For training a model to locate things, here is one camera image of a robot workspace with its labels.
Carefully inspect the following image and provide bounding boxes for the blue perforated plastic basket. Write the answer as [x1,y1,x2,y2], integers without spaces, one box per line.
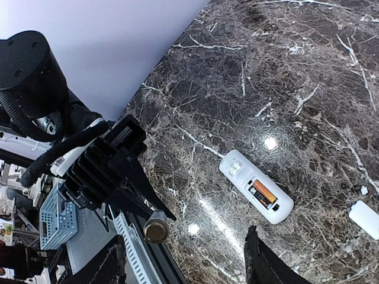
[39,183,78,250]

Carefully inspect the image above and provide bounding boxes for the orange battery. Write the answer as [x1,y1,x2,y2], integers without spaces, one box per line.
[253,180,277,204]

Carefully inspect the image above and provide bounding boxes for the screwdriver with clear handle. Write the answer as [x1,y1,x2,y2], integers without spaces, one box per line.
[143,210,169,244]

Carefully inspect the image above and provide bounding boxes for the black battery in remote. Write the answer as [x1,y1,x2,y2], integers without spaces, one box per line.
[248,186,272,209]

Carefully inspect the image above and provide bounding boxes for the white remote control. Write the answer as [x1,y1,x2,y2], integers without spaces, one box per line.
[219,149,294,225]

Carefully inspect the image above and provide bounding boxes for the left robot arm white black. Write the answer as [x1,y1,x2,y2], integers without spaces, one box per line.
[1,31,174,219]

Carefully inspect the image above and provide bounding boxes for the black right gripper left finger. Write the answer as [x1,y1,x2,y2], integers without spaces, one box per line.
[62,235,127,284]

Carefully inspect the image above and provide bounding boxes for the white slotted cable duct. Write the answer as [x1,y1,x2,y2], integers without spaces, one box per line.
[113,213,161,283]

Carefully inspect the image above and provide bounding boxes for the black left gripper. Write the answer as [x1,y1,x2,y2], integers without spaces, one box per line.
[58,115,176,221]

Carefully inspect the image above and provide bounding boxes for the white battery cover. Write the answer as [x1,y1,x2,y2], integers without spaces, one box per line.
[348,201,379,240]

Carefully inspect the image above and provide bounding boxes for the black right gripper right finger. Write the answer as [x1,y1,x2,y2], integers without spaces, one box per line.
[244,225,310,284]

